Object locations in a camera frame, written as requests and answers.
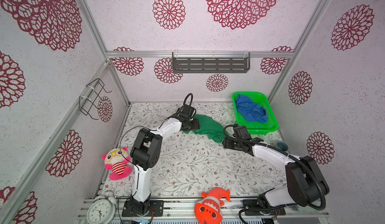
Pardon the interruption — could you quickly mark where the green tank top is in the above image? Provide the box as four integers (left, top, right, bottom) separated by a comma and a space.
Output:
183, 114, 226, 144

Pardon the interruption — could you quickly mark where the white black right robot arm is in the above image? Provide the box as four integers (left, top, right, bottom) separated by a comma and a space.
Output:
223, 137, 329, 211

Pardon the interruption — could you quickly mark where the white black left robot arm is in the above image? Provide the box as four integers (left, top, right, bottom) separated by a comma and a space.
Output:
129, 118, 200, 215

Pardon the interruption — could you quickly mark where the blue tank top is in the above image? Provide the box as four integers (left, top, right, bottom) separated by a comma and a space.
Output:
235, 94, 268, 124

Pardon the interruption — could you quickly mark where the bright green plastic basket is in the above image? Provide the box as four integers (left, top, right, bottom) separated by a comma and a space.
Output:
232, 92, 279, 135

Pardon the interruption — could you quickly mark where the teal green cup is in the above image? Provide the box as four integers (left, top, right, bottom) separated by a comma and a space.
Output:
276, 141, 289, 152

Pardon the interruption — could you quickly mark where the red fish plush toy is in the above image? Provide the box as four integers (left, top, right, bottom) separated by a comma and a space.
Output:
194, 188, 231, 224

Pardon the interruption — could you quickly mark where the pink striped plush toy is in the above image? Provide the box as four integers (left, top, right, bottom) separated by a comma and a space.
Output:
101, 147, 132, 181

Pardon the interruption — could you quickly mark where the white alarm clock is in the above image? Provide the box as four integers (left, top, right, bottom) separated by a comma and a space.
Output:
86, 196, 117, 224

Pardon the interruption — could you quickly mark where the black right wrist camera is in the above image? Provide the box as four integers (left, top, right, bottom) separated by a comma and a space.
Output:
233, 124, 252, 140

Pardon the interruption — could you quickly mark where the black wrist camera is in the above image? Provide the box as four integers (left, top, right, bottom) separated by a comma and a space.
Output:
233, 124, 252, 140
177, 104, 196, 120

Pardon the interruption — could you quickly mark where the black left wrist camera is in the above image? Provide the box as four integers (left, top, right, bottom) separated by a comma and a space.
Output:
177, 104, 196, 120

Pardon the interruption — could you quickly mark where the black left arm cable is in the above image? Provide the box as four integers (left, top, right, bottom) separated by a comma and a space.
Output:
116, 93, 194, 224

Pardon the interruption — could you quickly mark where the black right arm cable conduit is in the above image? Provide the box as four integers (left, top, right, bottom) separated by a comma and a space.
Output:
223, 124, 327, 224

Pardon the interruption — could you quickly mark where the dark grey wall shelf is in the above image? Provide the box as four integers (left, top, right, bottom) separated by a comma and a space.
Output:
171, 53, 250, 74

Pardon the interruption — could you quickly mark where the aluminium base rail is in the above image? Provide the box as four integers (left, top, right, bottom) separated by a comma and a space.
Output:
111, 197, 332, 224

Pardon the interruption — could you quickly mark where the black wire wall rack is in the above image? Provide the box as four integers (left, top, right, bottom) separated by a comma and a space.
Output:
78, 78, 112, 120

